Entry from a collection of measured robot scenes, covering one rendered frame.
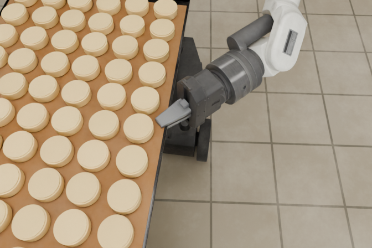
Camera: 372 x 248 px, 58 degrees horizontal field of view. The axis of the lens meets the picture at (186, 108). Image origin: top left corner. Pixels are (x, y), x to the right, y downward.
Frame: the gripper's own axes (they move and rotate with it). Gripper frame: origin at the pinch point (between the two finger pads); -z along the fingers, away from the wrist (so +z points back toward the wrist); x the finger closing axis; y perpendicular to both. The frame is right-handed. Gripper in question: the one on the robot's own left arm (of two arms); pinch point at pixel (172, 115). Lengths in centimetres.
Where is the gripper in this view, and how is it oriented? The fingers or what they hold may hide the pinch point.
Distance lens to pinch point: 59.1
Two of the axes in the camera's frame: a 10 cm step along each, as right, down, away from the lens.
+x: 0.0, -5.1, -8.6
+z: 7.9, -5.3, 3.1
